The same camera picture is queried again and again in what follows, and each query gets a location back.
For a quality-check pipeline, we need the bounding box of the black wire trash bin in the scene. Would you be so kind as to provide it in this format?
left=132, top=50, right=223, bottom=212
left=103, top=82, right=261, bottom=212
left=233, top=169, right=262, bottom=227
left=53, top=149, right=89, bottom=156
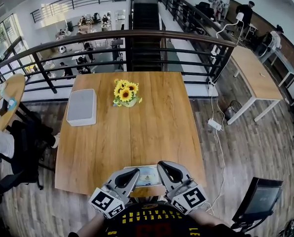
left=224, top=100, right=243, bottom=121

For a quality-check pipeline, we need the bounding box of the curved black metal railing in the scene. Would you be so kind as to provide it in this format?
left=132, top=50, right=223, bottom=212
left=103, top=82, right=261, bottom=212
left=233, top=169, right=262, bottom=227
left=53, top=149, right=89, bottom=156
left=0, top=29, right=237, bottom=101

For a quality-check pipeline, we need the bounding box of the white open plastic box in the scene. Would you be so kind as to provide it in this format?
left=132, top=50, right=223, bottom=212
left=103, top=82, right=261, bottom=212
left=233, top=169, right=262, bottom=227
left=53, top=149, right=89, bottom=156
left=66, top=88, right=98, bottom=127

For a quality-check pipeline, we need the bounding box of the black monitor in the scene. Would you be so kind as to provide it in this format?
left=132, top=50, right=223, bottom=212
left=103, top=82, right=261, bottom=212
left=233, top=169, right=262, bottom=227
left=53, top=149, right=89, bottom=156
left=231, top=177, right=284, bottom=230

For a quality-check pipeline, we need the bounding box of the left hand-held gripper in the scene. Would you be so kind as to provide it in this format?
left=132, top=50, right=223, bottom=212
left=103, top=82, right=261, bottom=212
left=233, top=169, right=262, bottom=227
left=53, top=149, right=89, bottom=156
left=88, top=167, right=141, bottom=219

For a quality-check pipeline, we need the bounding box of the white gooseneck desk lamp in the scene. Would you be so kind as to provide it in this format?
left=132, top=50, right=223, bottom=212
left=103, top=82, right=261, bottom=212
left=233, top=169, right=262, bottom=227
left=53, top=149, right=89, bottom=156
left=215, top=11, right=245, bottom=39

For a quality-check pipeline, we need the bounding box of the person's left forearm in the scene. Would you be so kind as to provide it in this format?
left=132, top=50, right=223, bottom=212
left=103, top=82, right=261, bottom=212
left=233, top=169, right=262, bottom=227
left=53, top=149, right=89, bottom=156
left=76, top=212, right=109, bottom=237

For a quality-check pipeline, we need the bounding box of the grey narrow table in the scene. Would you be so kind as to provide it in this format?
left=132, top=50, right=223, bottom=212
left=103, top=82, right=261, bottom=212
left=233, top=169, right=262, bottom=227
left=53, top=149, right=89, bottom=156
left=269, top=48, right=294, bottom=88

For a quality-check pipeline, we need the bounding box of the small black box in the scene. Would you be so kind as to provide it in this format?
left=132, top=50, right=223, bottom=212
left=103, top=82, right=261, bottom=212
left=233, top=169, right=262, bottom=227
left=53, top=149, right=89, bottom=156
left=0, top=98, right=9, bottom=116

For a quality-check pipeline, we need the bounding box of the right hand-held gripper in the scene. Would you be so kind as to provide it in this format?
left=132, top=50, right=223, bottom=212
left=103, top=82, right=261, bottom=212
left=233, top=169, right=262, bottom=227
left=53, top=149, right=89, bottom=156
left=156, top=160, right=208, bottom=216

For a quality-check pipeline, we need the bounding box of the round wooden table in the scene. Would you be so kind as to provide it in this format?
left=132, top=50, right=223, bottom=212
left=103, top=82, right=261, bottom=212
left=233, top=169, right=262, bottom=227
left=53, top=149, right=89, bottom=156
left=0, top=73, right=27, bottom=132

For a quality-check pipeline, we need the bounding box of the square wooden table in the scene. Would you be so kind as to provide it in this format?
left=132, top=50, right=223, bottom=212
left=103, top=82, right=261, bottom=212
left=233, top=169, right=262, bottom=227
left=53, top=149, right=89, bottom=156
left=54, top=71, right=207, bottom=198

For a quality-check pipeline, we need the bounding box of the white rectangular box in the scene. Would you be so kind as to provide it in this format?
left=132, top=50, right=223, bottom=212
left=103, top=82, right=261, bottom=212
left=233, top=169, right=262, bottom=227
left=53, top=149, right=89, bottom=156
left=123, top=164, right=166, bottom=190

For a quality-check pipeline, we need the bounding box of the black stair railing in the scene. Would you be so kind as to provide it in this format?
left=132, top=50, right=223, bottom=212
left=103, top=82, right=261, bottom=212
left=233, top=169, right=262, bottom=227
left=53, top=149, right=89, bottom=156
left=165, top=0, right=234, bottom=48

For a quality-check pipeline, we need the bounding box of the long wooden table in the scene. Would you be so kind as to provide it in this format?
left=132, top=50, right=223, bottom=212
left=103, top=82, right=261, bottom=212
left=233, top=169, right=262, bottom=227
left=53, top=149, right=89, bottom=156
left=226, top=45, right=285, bottom=126

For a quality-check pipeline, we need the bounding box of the distant seated people group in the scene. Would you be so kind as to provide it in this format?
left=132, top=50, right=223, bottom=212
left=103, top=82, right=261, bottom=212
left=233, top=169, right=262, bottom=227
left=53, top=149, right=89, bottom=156
left=43, top=12, right=113, bottom=76

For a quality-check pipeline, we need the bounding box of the person's dark printed shirt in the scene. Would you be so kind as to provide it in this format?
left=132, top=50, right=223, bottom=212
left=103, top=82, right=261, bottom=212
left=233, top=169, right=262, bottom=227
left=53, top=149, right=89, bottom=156
left=104, top=200, right=213, bottom=237

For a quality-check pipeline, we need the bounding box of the sunflower pot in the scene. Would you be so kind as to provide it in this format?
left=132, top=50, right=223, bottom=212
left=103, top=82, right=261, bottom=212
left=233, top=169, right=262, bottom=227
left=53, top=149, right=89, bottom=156
left=112, top=78, right=144, bottom=108

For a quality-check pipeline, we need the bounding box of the dark staircase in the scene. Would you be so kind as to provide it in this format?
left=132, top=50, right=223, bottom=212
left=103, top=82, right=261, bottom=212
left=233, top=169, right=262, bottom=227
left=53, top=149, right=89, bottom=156
left=131, top=2, right=163, bottom=72

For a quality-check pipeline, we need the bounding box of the person's right forearm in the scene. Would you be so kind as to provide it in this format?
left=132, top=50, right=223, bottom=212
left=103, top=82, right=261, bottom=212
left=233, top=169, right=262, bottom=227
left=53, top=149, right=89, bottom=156
left=193, top=207, right=231, bottom=235

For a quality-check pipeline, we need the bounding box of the white power cable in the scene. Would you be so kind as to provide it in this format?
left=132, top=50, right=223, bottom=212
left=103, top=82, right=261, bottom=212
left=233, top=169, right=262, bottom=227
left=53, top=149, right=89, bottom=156
left=205, top=21, right=245, bottom=216

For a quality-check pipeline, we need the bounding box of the white power strip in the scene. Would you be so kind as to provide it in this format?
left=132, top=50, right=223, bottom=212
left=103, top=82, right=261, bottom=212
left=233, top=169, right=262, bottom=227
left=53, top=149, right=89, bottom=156
left=207, top=118, right=223, bottom=131

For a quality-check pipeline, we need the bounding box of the black office chair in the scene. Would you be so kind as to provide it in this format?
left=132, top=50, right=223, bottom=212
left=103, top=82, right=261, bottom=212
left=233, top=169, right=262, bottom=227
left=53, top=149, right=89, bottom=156
left=0, top=119, right=54, bottom=191

